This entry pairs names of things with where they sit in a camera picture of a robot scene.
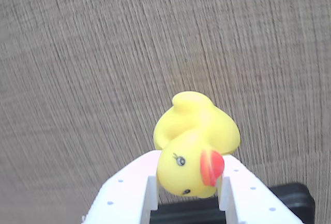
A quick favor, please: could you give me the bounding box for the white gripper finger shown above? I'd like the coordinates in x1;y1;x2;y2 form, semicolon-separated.
216;155;304;224
82;150;163;224

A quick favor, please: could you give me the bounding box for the yellow rubber duck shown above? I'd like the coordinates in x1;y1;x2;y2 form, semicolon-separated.
153;91;241;199

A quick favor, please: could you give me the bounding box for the black plastic flat case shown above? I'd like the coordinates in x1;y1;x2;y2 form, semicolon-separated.
149;182;315;224

